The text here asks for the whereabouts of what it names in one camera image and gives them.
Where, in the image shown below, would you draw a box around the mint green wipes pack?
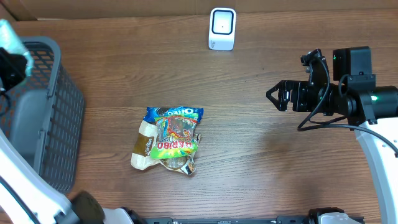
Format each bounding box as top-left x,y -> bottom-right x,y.
1,19 -> 34,77

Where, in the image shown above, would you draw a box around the Haribo gummy worms bag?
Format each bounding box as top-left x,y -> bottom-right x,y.
150,113 -> 198,159

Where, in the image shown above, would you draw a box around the blue Oreo cookie pack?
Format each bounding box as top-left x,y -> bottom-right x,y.
143,106 -> 204,124

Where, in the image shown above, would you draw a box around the beige brown cookie bag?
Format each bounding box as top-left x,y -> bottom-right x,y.
131,121 -> 196,175

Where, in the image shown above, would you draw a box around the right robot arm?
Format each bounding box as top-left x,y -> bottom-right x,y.
266,46 -> 397,223

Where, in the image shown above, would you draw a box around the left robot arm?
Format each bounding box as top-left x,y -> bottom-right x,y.
1,134 -> 145,223

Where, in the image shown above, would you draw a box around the white barcode scanner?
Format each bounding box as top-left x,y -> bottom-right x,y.
208,7 -> 236,51

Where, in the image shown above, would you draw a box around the grey plastic basket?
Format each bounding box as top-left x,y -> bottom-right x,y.
1,37 -> 86,194

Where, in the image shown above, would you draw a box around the cardboard back wall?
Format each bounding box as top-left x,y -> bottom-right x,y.
1,0 -> 397,21

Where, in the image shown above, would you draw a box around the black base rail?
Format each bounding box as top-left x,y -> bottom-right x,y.
139,207 -> 365,224

